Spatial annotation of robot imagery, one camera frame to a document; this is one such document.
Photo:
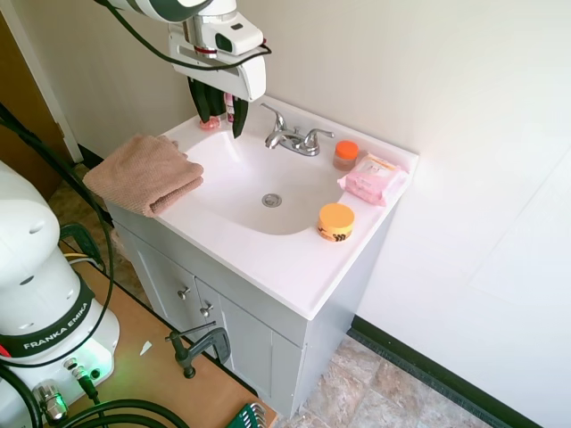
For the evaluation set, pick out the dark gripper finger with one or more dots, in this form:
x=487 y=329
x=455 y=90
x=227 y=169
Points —
x=200 y=98
x=240 y=118

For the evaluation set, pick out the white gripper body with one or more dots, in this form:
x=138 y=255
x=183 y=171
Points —
x=250 y=76

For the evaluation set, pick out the pink towel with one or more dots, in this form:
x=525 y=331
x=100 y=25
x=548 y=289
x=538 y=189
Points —
x=143 y=174

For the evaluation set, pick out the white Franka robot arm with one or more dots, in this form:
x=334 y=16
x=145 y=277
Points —
x=31 y=267

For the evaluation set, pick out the metal sink drain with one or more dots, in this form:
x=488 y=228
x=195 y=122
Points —
x=271 y=200

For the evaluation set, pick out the white sink vanity cabinet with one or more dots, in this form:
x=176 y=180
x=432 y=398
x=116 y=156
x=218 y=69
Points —
x=267 y=267

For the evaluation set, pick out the round pink soap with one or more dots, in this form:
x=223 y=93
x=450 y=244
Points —
x=209 y=125

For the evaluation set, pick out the small jar with orange lid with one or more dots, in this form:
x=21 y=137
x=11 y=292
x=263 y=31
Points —
x=345 y=153

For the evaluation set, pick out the short black baseboard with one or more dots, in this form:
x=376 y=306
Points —
x=91 y=156

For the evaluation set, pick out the orange round tub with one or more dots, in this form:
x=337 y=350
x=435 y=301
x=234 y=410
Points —
x=336 y=220

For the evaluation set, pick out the pink wet wipes pack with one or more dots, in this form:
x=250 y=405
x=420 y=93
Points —
x=372 y=180

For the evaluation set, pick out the black slanted pole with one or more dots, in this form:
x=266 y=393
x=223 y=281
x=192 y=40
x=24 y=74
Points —
x=27 y=136

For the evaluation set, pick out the brown wooden door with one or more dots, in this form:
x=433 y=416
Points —
x=22 y=80

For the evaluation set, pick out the dark green C-clamp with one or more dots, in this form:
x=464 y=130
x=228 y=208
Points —
x=87 y=238

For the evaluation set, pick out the silver cabinet knob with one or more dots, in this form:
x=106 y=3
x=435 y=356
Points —
x=206 y=310
x=183 y=293

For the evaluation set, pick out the grey vanity cabinet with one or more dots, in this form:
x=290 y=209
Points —
x=250 y=343

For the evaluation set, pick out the black C-clamp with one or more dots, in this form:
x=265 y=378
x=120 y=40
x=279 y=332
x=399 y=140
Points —
x=196 y=350

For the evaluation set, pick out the white paper scrap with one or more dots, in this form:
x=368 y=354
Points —
x=145 y=348

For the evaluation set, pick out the green hex key set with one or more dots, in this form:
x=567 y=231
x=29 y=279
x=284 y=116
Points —
x=247 y=417

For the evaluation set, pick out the black plug connector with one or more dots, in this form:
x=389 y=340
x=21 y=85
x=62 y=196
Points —
x=85 y=383

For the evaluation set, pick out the long black baseboard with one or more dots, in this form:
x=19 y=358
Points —
x=446 y=378

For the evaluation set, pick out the silver round connector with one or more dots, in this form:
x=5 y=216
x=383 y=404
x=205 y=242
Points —
x=50 y=401

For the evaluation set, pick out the wrist camera with red mount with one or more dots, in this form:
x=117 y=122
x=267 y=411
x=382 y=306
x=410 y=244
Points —
x=238 y=35

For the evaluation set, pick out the white door frame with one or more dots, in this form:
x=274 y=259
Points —
x=48 y=89

